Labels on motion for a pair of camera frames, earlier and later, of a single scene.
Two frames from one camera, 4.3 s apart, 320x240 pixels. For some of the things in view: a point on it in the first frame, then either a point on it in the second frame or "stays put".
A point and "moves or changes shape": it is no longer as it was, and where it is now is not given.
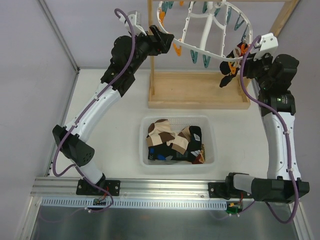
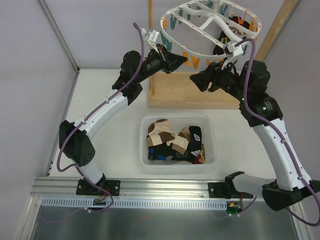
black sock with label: x=194 y=145 stays put
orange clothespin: x=243 y=49 -> x=251 y=27
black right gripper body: x=244 y=67 -> x=213 y=78
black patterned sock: x=225 y=68 moves or changes shape
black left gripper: x=155 y=42 -> x=164 y=59
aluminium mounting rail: x=136 y=188 stays put
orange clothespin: x=178 y=50 -> x=196 y=61
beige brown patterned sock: x=160 y=132 stays put
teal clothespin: x=206 y=60 -> x=173 y=20
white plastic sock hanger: x=217 y=27 moves or changes shape
